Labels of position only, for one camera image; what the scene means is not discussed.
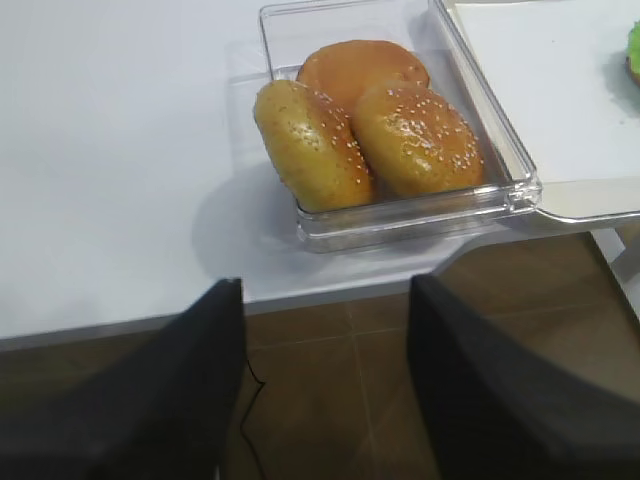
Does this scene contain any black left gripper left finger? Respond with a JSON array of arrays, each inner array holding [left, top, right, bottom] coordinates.
[[1, 279, 246, 479]]

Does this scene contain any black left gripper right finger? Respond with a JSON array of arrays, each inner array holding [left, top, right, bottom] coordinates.
[[406, 275, 639, 479]]

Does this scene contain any green lettuce leaf on tray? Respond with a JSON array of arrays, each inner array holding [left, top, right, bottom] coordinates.
[[626, 21, 640, 75]]

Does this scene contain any sesame bun right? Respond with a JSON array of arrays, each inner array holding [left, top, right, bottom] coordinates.
[[351, 82, 485, 197]]

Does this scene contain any sesame bun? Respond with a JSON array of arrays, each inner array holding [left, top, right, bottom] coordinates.
[[253, 79, 375, 213], [351, 82, 485, 197]]

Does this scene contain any clear bun container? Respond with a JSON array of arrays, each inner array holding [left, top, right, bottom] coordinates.
[[259, 1, 542, 253]]

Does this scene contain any sesame bun left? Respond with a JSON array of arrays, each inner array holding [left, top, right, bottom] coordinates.
[[253, 79, 375, 213]]

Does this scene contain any silver metal tray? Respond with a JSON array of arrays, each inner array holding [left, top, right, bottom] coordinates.
[[446, 1, 639, 219]]

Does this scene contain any plain bottom bun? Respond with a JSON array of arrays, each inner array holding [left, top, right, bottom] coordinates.
[[296, 40, 430, 111]]

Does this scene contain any black floor cable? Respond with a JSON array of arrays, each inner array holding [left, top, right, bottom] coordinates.
[[239, 359, 266, 480]]

